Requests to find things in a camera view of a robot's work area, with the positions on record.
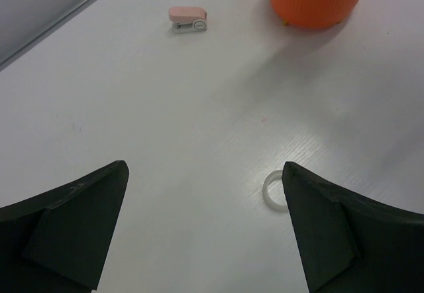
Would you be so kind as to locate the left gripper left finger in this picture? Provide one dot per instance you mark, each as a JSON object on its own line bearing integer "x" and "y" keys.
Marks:
{"x": 58, "y": 241}

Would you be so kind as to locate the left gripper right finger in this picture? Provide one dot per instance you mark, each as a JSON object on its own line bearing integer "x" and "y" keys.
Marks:
{"x": 348, "y": 242}

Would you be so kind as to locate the clear tape roll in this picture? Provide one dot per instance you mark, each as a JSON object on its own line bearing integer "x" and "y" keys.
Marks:
{"x": 269, "y": 186}

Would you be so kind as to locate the pink mini stapler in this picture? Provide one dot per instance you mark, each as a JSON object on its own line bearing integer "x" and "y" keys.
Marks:
{"x": 187, "y": 19}

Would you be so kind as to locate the aluminium frame rail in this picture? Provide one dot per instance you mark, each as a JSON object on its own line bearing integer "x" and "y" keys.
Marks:
{"x": 24, "y": 23}

